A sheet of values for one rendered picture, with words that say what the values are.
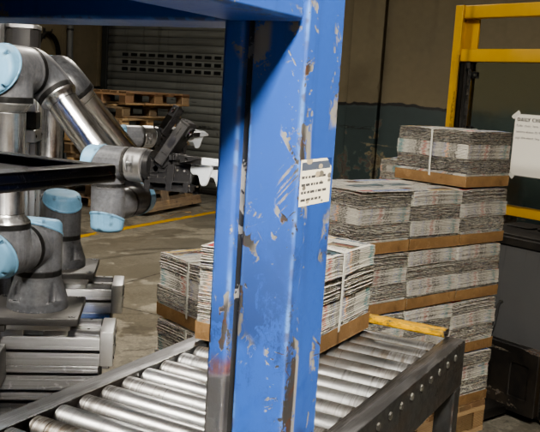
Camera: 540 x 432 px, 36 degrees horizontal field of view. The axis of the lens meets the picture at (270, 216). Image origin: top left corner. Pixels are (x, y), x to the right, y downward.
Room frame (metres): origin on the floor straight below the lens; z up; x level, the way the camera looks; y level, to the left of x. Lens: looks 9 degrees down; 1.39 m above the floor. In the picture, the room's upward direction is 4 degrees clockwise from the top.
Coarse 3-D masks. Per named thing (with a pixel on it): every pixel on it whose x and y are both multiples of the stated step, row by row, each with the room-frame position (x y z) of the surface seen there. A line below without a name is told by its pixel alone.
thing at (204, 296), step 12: (204, 252) 1.89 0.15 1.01; (204, 264) 1.88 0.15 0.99; (336, 264) 1.87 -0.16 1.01; (204, 276) 1.88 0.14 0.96; (336, 276) 1.88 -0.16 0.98; (204, 288) 1.89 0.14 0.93; (324, 288) 1.83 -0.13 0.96; (204, 300) 1.89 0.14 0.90; (324, 300) 1.84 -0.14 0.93; (204, 312) 1.89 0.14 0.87; (324, 312) 1.85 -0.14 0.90; (324, 324) 1.86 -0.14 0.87
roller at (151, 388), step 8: (128, 376) 1.62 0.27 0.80; (128, 384) 1.60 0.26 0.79; (136, 384) 1.59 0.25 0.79; (144, 384) 1.59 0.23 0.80; (152, 384) 1.59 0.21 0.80; (160, 384) 1.59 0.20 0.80; (144, 392) 1.58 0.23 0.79; (152, 392) 1.57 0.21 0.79; (160, 392) 1.56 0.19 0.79; (168, 392) 1.56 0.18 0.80; (176, 392) 1.56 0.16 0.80; (184, 392) 1.55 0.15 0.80; (168, 400) 1.55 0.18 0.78; (176, 400) 1.54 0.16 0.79; (184, 400) 1.53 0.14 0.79; (192, 400) 1.53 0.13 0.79; (200, 400) 1.52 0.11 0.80; (200, 408) 1.51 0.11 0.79
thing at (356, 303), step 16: (336, 240) 2.07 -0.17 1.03; (352, 240) 2.09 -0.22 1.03; (352, 256) 1.95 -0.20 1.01; (368, 256) 2.04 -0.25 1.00; (352, 272) 1.95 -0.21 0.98; (368, 272) 2.04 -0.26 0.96; (352, 288) 1.97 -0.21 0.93; (368, 288) 2.07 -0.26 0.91; (352, 304) 1.98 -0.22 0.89; (368, 304) 2.07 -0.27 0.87
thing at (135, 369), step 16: (160, 352) 1.79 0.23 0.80; (176, 352) 1.79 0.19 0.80; (192, 352) 1.84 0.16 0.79; (128, 368) 1.67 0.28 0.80; (144, 368) 1.68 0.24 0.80; (80, 384) 1.56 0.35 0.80; (96, 384) 1.57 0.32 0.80; (112, 384) 1.58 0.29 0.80; (48, 400) 1.47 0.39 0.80; (64, 400) 1.47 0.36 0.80; (0, 416) 1.38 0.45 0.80; (16, 416) 1.39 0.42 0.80; (32, 416) 1.39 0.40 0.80; (48, 416) 1.43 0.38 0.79
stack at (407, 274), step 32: (160, 256) 2.78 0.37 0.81; (192, 256) 2.73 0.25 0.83; (384, 256) 2.97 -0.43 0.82; (416, 256) 3.09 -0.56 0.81; (448, 256) 3.21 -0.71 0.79; (160, 288) 2.77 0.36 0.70; (192, 288) 2.63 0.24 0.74; (384, 288) 2.98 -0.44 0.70; (416, 288) 3.09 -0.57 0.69; (448, 288) 3.22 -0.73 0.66; (160, 320) 2.77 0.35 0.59; (416, 320) 3.11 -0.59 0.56; (448, 320) 3.23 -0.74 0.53
